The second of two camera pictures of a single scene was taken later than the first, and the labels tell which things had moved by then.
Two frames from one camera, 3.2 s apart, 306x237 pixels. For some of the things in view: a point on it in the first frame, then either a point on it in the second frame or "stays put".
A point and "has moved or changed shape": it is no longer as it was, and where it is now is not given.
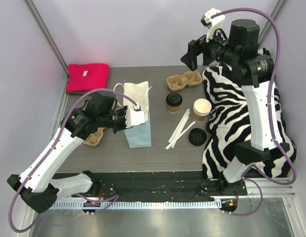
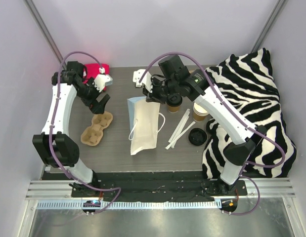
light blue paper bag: x=139 y=136 has moved or changed shape
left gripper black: x=120 y=121 → x=94 y=103
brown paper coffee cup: x=173 y=108 stays put
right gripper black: x=200 y=50 → x=153 y=95
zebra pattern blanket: x=230 y=124 stays put
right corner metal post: x=274 y=14 stays put
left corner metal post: x=46 y=32 stays put
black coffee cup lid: x=174 y=99 stays put
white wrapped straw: x=176 y=138 stays put
